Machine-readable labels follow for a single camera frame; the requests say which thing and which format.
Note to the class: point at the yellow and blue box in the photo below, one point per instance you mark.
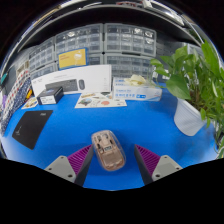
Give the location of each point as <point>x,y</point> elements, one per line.
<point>71,59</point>

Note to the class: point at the small black box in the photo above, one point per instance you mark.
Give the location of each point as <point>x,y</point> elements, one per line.
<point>50,96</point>

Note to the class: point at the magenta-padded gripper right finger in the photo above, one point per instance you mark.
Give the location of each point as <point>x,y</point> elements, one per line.
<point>163,166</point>

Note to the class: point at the white and blue tissue box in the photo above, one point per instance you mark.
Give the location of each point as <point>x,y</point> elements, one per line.
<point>133,91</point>

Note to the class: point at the green plant in white pot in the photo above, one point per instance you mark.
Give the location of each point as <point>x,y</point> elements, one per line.
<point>186,116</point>

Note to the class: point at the red and white checkered cloth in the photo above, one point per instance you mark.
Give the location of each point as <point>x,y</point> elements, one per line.
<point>15,90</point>

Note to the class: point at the dark wall shelf unit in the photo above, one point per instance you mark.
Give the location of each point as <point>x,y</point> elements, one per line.
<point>100,15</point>

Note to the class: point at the long white keyboard box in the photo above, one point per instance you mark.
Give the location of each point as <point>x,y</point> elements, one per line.
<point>95,78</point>

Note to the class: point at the white woven basket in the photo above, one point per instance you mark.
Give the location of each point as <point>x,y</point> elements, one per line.
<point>22,68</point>

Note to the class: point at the grey drawer cabinet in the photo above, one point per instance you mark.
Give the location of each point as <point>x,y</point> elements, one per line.
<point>130,40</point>
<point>41,56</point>
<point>80,38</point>

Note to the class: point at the blue dotted cloth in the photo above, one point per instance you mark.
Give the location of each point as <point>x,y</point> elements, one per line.
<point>13,110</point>

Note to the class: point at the black mouse pad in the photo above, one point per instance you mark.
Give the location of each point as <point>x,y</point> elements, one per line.
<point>31,128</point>

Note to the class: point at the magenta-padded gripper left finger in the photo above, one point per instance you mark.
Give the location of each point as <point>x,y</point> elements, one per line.
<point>63,166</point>

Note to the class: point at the transparent pink computer mouse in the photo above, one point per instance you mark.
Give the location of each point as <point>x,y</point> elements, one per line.
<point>108,151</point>

